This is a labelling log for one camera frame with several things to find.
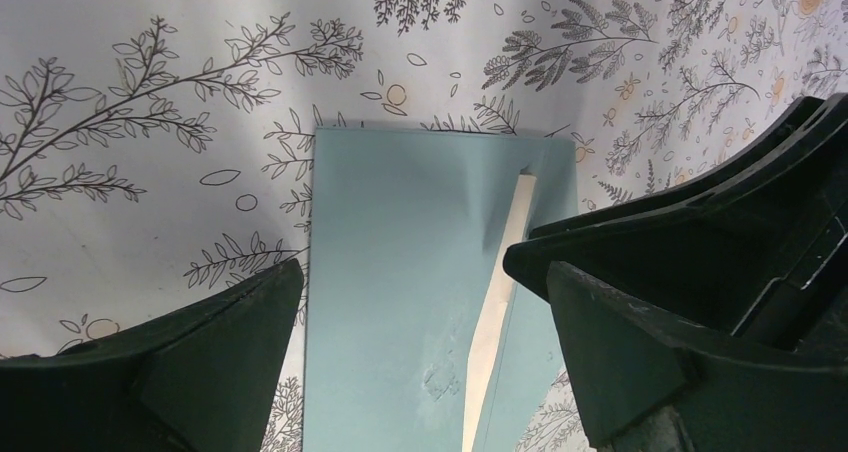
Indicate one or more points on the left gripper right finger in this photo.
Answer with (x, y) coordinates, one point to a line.
(646, 379)

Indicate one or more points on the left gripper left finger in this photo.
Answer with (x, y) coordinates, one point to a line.
(201, 378)

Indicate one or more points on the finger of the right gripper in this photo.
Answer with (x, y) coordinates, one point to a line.
(756, 248)

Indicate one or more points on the cream paper letter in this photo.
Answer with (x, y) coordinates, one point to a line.
(486, 338)

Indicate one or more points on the teal green envelope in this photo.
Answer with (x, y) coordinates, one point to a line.
(409, 230)

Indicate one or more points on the floral patterned table mat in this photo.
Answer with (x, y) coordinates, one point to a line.
(155, 153)

